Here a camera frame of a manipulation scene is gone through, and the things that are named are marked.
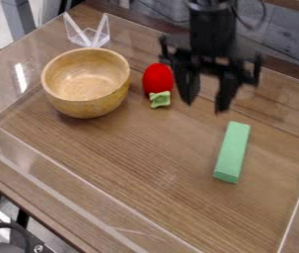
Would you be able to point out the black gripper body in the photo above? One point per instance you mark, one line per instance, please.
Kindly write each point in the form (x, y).
(173, 50)

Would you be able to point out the red toy strawberry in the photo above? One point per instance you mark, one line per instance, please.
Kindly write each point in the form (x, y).
(158, 84)

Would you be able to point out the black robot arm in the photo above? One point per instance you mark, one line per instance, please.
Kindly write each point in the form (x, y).
(210, 50)

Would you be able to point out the clear acrylic corner bracket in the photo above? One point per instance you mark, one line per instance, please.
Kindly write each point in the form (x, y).
(87, 37)

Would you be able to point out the clear acrylic tray wall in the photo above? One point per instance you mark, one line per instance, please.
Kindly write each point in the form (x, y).
(123, 184)

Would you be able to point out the black table leg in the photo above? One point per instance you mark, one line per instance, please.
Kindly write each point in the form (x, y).
(23, 218)

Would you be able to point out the brown wooden bowl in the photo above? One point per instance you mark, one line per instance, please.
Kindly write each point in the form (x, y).
(87, 81)

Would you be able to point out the black device bottom left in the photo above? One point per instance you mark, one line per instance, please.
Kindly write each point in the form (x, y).
(18, 240)

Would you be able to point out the green foam stick block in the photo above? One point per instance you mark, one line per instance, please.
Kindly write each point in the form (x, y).
(233, 153)

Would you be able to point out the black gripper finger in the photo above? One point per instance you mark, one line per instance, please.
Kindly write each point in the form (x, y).
(187, 79)
(230, 83)

